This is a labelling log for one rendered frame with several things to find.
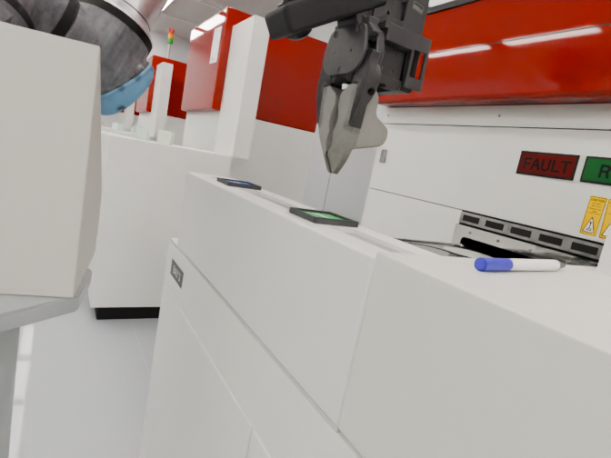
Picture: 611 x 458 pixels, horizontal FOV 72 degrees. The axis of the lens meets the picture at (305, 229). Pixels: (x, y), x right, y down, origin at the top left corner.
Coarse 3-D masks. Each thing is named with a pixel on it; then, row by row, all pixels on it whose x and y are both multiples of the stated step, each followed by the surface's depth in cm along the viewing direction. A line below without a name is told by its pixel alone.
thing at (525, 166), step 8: (528, 160) 87; (536, 160) 86; (544, 160) 84; (552, 160) 83; (560, 160) 81; (568, 160) 80; (520, 168) 88; (528, 168) 87; (536, 168) 85; (544, 168) 84; (552, 168) 83; (560, 168) 81; (568, 168) 80; (560, 176) 81; (568, 176) 80
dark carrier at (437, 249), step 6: (420, 246) 82; (426, 246) 84; (432, 246) 85; (438, 246) 86; (450, 246) 90; (456, 246) 91; (462, 246) 93; (432, 252) 78; (438, 252) 80; (444, 252) 81; (450, 252) 82; (480, 252) 90
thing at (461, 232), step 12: (456, 228) 100; (468, 228) 97; (456, 240) 100; (480, 240) 94; (492, 240) 92; (504, 240) 89; (516, 240) 87; (516, 252) 87; (528, 252) 84; (540, 252) 82; (552, 252) 80; (576, 264) 77; (588, 264) 75
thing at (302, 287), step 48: (192, 192) 73; (240, 192) 59; (192, 240) 71; (240, 240) 53; (288, 240) 42; (336, 240) 35; (384, 240) 40; (240, 288) 52; (288, 288) 42; (336, 288) 35; (288, 336) 41; (336, 336) 34; (336, 384) 34
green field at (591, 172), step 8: (592, 160) 77; (600, 160) 75; (608, 160) 74; (592, 168) 77; (600, 168) 75; (608, 168) 74; (584, 176) 78; (592, 176) 76; (600, 176) 75; (608, 176) 74
